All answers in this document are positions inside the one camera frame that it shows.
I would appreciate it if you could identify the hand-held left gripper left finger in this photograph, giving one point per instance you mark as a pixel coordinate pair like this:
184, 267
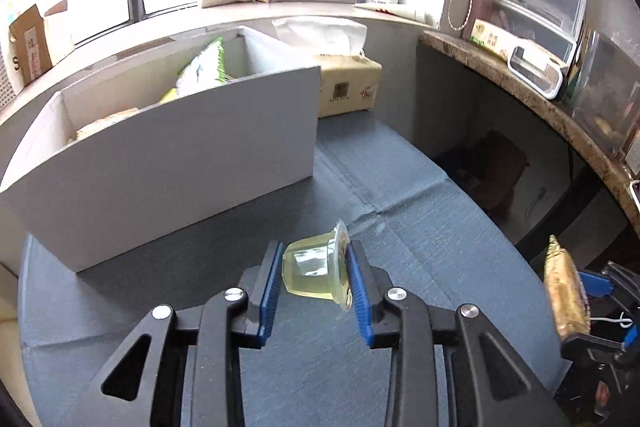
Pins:
270, 287

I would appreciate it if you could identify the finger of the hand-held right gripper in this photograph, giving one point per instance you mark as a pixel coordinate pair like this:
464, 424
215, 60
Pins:
597, 283
590, 344

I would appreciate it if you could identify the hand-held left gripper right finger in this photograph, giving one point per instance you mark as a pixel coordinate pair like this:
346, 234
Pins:
356, 297

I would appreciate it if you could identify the golden snack packet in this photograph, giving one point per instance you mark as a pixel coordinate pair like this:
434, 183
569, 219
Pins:
565, 292

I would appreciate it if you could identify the clear jelly cup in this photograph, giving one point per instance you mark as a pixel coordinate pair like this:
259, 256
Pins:
310, 267

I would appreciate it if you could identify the white cardboard box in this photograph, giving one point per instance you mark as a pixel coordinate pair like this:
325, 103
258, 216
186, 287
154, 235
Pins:
175, 167

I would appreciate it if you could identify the grey blue table cloth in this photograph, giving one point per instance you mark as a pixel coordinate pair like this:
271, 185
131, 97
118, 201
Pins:
425, 232

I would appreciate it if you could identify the dark brown bag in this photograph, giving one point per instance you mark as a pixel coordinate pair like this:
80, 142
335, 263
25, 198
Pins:
500, 167

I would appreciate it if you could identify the brown marble shelf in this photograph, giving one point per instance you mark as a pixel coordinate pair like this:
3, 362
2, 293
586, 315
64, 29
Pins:
575, 122

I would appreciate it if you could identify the clear plastic tank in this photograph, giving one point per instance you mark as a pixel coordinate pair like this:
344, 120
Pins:
610, 97

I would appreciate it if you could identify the beige tissue box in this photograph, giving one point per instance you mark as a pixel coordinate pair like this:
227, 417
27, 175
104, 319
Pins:
345, 82

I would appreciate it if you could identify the white framed container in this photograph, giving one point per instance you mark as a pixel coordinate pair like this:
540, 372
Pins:
535, 74

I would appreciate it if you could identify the green and white snack bag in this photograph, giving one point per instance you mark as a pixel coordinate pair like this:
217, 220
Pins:
200, 72

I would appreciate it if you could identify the cream illustrated snack packet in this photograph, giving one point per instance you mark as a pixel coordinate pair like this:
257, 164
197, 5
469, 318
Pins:
107, 124

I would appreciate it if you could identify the green and white packet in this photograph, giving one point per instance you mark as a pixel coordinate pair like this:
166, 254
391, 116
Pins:
492, 39

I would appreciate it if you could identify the clear plastic storage box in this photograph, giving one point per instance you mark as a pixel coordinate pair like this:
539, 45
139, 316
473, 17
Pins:
530, 7

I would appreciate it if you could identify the white tube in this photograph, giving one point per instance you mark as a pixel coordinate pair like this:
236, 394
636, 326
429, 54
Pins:
415, 13

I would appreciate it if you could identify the polka dot paper bag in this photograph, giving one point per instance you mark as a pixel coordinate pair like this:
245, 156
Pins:
5, 82

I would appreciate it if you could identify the small open cardboard box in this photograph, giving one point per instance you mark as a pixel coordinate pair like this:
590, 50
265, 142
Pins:
30, 42

